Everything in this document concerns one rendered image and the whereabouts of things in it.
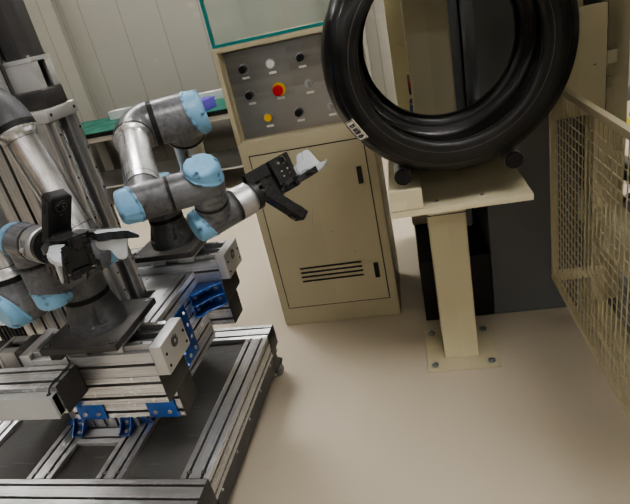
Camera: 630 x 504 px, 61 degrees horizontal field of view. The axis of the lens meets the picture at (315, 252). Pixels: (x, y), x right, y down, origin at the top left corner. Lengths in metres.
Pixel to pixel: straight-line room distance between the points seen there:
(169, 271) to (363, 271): 0.89
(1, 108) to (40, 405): 0.71
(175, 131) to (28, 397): 0.76
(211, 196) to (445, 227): 1.01
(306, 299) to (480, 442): 1.03
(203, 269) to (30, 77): 0.76
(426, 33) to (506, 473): 1.33
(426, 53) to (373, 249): 0.92
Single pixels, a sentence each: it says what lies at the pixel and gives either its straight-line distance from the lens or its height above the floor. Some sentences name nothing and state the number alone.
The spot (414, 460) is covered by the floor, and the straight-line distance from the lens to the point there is 1.85.
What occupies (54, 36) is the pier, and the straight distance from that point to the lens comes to 6.17.
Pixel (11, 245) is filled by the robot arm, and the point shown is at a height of 1.05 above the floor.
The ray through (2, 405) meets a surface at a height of 0.61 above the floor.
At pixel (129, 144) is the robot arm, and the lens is 1.31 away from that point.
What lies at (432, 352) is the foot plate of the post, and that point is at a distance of 2.23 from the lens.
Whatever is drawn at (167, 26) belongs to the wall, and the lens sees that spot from 5.73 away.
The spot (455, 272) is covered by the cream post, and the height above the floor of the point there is 0.39.
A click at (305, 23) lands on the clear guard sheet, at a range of 2.13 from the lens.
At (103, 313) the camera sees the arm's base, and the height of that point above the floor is 0.77.
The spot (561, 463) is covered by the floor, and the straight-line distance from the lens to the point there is 1.84.
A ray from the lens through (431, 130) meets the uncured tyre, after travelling 1.65.
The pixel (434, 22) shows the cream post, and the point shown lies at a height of 1.23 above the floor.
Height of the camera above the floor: 1.37
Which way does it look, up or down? 25 degrees down
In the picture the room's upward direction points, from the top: 13 degrees counter-clockwise
